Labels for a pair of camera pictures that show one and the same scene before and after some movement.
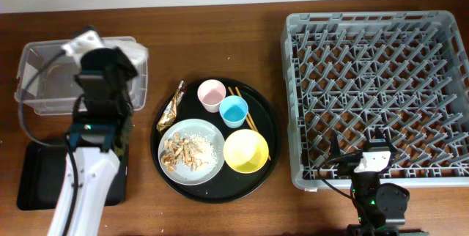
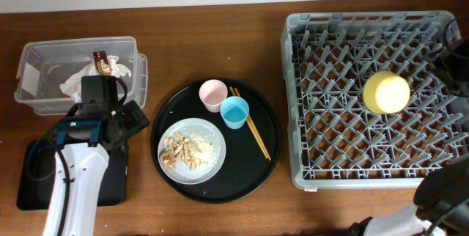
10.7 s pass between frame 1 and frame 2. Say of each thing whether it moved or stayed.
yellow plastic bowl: moved
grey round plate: stayed
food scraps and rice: stayed
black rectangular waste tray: stayed
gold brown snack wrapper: moved
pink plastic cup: stayed
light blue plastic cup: stayed
